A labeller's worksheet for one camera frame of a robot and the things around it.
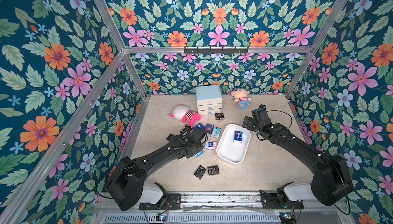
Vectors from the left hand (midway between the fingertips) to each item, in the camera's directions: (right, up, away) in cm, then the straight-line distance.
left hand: (202, 148), depth 85 cm
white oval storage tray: (+15, -2, +6) cm, 16 cm away
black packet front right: (+6, -11, -3) cm, 13 cm away
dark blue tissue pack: (+22, +5, +9) cm, 24 cm away
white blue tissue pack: (+5, +1, +6) cm, 8 cm away
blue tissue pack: (-2, +11, +14) cm, 18 cm away
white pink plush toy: (-14, +20, +17) cm, 30 cm away
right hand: (+28, +15, +3) cm, 32 cm away
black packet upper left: (-10, +10, +13) cm, 19 cm away
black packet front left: (-1, -12, -4) cm, 12 cm away
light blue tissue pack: (-1, -2, -3) cm, 4 cm away
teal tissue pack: (+8, +7, +11) cm, 16 cm away
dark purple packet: (+4, +9, +14) cm, 17 cm away
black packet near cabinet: (+11, +17, +20) cm, 29 cm away
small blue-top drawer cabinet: (+4, +28, +14) cm, 32 cm away
